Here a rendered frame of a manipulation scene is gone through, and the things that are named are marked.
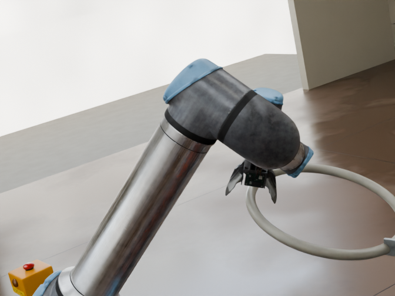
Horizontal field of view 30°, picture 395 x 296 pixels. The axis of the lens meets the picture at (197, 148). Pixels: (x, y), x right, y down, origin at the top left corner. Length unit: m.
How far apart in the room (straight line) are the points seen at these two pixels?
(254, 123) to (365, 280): 3.17
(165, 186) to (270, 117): 0.25
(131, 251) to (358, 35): 8.85
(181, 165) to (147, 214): 0.13
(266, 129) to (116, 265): 0.43
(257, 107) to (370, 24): 9.04
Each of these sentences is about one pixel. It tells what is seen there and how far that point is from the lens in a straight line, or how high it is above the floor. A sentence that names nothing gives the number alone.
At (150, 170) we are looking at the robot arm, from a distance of 1.43.
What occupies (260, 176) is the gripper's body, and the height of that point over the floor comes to 1.37.
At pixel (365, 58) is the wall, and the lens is 10.33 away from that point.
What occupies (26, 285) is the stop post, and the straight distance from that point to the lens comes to 2.63.
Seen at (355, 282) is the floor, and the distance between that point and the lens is 4.45.
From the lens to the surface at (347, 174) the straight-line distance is 2.43.
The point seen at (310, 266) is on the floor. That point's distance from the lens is 4.71.
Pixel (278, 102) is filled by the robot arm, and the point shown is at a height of 1.58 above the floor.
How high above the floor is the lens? 2.02
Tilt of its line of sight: 15 degrees down
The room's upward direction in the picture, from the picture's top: 12 degrees counter-clockwise
